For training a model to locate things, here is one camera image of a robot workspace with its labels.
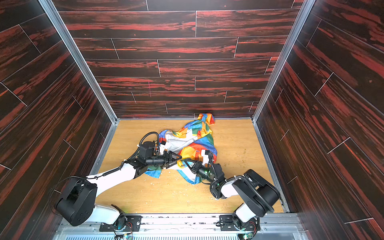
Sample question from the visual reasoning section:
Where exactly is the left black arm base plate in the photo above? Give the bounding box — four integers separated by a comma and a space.
99, 215, 142, 233

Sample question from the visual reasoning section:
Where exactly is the aluminium front rail frame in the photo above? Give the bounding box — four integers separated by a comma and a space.
53, 214, 310, 240

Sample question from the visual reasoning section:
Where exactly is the multicoloured patchwork jacket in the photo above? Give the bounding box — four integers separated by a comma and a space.
159, 113, 218, 185

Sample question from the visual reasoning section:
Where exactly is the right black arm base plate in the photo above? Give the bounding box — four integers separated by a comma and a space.
216, 215, 261, 232

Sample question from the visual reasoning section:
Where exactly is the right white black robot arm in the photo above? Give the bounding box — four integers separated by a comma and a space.
183, 159, 281, 232

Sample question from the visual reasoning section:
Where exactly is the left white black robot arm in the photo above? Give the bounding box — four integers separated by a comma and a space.
54, 151, 182, 231

